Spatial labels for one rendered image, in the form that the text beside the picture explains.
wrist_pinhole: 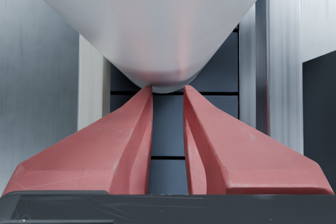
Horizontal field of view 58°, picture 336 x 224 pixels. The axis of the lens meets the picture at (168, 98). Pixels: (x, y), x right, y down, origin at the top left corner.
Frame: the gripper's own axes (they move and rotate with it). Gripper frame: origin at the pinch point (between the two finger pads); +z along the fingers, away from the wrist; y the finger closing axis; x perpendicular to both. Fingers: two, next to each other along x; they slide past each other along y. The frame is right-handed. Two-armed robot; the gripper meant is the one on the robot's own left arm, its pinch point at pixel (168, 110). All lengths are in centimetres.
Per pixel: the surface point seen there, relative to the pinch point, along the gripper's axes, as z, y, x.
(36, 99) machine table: 8.9, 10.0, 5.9
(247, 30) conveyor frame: 7.6, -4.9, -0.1
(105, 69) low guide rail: 3.4, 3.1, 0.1
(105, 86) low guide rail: 2.8, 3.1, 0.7
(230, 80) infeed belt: 5.6, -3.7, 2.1
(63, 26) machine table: 12.4, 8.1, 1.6
